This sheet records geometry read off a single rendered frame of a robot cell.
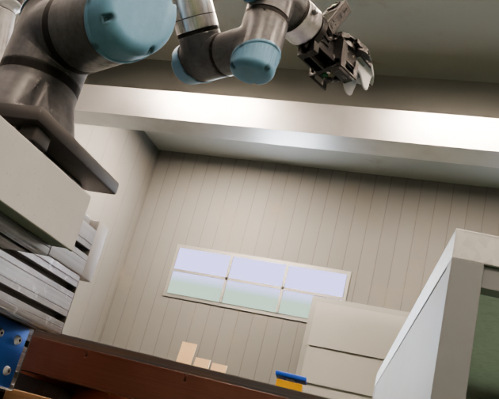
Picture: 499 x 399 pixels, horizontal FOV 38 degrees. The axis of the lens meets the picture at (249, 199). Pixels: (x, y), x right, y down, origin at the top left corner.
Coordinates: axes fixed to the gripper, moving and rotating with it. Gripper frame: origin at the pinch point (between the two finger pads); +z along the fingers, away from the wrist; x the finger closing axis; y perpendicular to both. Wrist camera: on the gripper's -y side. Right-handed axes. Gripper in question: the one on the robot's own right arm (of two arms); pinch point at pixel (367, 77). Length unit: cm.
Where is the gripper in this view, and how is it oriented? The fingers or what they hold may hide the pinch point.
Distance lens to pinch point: 144.5
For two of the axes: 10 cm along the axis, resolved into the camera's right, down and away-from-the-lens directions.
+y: -1.4, 8.9, -4.3
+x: 7.6, -1.8, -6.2
